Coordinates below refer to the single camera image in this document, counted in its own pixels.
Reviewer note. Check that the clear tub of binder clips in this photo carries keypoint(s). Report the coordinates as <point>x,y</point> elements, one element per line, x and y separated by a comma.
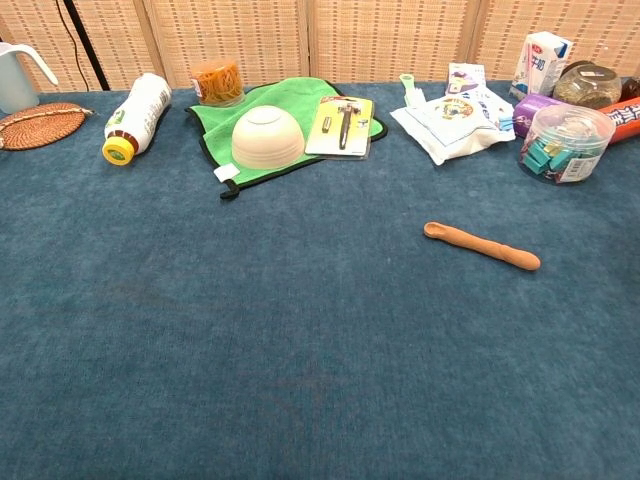
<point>570,145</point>

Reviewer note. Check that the white packet with blue text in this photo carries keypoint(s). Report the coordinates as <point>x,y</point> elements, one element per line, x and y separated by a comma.
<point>492,105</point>

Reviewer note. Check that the white snack bag with logo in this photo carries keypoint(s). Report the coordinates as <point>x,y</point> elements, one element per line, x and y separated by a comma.
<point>450,130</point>

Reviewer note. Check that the white and blue milk carton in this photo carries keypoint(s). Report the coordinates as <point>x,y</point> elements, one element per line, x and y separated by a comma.
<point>537,65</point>

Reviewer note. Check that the bamboo folding screen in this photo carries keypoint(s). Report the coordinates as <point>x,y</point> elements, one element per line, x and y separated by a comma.
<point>350,40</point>

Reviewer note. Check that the round glass jar dark lid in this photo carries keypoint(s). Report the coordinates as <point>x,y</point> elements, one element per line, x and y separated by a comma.
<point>587,87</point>

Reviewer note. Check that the blue carpet table cover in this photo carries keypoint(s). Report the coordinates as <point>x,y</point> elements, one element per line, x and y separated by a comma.
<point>250,325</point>

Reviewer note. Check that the small purple-print card package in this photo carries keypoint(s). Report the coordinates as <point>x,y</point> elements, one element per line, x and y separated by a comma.
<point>465,77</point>

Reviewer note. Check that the cream ceramic bowl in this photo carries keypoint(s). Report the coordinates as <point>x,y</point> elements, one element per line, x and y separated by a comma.
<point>267,137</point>

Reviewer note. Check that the black tripod stand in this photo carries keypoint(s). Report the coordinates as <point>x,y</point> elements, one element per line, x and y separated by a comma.
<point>87,47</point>

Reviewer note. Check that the light green plastic brush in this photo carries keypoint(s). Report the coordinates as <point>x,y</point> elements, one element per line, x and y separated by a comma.
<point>409,90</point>

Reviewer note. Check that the white plastic measuring jug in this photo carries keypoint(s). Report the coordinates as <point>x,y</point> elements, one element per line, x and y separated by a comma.
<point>15,85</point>

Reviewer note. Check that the green microfiber cloth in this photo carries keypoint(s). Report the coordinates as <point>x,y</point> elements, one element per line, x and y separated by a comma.
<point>280,92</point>

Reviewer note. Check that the small purple box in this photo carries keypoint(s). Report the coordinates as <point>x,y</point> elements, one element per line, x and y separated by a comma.
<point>532,107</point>

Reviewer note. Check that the clear jar of rubber bands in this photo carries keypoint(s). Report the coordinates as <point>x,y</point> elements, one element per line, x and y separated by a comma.
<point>217,82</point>

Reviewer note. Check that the blue binder clip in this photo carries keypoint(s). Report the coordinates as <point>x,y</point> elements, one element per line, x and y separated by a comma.
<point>506,123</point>

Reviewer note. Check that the white bottle with yellow cap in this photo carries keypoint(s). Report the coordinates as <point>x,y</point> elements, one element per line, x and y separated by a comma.
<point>140,112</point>

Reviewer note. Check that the round woven rattan coaster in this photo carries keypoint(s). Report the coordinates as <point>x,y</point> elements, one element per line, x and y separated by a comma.
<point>40,127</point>

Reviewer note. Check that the orange-red cylindrical tube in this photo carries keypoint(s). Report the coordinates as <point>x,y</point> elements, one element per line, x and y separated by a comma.
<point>627,120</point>

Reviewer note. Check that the razor in blister pack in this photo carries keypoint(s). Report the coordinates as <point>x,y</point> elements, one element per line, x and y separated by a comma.
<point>340,127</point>

